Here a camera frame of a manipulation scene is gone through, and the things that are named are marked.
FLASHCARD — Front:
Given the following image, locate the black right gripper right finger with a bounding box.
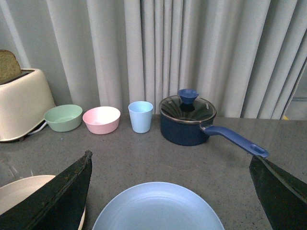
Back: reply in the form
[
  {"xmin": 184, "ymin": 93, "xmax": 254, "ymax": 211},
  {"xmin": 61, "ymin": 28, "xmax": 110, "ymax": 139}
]
[{"xmin": 249, "ymin": 156, "xmax": 307, "ymax": 230}]

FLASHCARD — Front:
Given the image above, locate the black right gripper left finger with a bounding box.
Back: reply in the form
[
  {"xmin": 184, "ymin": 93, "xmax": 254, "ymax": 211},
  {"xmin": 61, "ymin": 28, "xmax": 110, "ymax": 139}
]
[{"xmin": 0, "ymin": 150, "xmax": 92, "ymax": 230}]

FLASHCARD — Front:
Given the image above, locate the light blue plate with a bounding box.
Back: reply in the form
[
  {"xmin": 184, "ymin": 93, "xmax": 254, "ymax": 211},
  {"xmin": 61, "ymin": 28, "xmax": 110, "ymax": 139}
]
[{"xmin": 93, "ymin": 182, "xmax": 224, "ymax": 230}]

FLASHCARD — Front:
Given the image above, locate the cream white plate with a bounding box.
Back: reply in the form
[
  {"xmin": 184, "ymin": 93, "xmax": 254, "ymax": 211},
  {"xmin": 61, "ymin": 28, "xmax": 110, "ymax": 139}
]
[{"xmin": 0, "ymin": 175, "xmax": 85, "ymax": 230}]

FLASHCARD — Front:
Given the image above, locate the light green bowl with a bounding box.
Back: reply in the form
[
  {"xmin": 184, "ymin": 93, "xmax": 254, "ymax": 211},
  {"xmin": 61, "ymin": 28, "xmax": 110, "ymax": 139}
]
[{"xmin": 44, "ymin": 104, "xmax": 83, "ymax": 132}]

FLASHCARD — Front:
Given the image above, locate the pink bowl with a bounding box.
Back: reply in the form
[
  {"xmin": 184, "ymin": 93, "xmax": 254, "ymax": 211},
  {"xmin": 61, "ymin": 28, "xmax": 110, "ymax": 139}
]
[{"xmin": 83, "ymin": 106, "xmax": 121, "ymax": 135}]

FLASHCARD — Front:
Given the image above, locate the cream white toaster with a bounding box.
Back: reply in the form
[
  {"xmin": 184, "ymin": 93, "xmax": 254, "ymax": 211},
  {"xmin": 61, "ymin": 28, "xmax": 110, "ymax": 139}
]
[{"xmin": 0, "ymin": 69, "xmax": 55, "ymax": 142}]

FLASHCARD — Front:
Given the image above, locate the dark blue saucepan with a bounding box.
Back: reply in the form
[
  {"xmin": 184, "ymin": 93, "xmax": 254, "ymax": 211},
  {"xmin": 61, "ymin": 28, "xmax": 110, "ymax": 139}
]
[{"xmin": 160, "ymin": 114, "xmax": 269, "ymax": 158}]

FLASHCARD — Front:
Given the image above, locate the light blue cup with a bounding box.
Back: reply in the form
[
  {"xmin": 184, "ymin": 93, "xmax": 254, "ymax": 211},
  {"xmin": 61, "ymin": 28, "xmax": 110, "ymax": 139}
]
[{"xmin": 128, "ymin": 101, "xmax": 153, "ymax": 134}]

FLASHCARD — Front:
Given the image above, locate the glass lid blue knob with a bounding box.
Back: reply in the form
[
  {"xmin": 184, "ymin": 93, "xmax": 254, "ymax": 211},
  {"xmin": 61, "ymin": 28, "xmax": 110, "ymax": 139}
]
[{"xmin": 159, "ymin": 89, "xmax": 216, "ymax": 124}]

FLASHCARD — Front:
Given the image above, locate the brown bread slice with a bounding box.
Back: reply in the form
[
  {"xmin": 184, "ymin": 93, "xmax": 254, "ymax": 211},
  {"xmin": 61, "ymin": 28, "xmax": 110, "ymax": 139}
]
[{"xmin": 0, "ymin": 50, "xmax": 21, "ymax": 83}]

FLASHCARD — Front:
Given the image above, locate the grey curtain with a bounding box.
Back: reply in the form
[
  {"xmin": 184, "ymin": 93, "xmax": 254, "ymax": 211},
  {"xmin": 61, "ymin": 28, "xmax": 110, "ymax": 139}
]
[{"xmin": 0, "ymin": 0, "xmax": 307, "ymax": 119}]

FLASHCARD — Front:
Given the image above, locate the white toaster cable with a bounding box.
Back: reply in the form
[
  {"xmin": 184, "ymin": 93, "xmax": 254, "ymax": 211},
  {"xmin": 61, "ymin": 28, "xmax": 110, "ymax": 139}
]
[{"xmin": 28, "ymin": 121, "xmax": 48, "ymax": 135}]

